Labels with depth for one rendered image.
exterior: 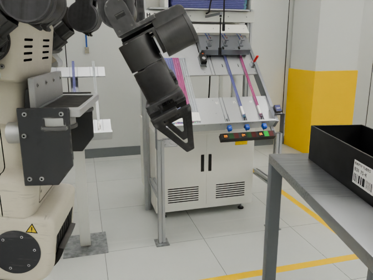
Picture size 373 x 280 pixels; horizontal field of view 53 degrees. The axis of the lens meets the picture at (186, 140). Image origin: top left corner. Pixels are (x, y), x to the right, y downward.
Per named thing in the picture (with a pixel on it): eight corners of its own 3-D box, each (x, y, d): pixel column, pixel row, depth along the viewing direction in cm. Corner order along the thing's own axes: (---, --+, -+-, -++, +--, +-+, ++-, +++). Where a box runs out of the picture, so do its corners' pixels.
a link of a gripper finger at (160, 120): (205, 134, 69) (181, 88, 66) (210, 144, 62) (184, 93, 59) (171, 151, 69) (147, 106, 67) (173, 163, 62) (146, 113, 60)
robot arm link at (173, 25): (107, 9, 66) (100, 4, 58) (165, -22, 66) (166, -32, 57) (140, 70, 69) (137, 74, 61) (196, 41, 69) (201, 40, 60)
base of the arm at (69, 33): (39, 28, 108) (24, 26, 96) (60, 10, 107) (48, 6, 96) (59, 53, 110) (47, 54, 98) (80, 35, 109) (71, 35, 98)
